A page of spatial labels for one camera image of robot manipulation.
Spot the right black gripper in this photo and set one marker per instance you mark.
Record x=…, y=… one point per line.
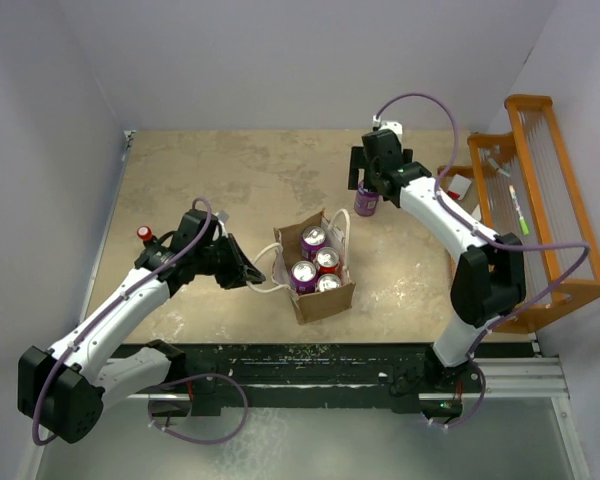
x=358, y=162

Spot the green tipped pen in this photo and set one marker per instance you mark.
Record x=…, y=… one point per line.
x=517, y=207

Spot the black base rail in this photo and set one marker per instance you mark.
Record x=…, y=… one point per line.
x=313, y=376

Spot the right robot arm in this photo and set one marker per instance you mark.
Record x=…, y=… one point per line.
x=489, y=280

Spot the red coke can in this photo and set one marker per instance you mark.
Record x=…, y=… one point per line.
x=327, y=282
x=327, y=261

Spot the small red-capped dark bottle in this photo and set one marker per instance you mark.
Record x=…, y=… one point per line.
x=145, y=234

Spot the purple fanta can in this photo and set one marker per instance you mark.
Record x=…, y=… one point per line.
x=312, y=239
x=303, y=276
x=366, y=201

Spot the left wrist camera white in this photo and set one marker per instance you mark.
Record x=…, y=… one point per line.
x=222, y=216

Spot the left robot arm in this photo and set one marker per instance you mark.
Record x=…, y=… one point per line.
x=65, y=388

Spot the red and white box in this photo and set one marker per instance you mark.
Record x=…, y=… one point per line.
x=458, y=187

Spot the orange wooden tiered rack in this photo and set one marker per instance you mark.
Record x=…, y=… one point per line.
x=535, y=154

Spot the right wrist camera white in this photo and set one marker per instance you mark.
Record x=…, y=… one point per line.
x=379, y=124

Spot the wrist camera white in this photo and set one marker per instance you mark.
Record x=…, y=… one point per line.
x=222, y=216
x=379, y=124

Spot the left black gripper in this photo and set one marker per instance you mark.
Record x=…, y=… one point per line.
x=236, y=276

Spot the brown canvas bag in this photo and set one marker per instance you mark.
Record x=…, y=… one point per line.
x=317, y=305

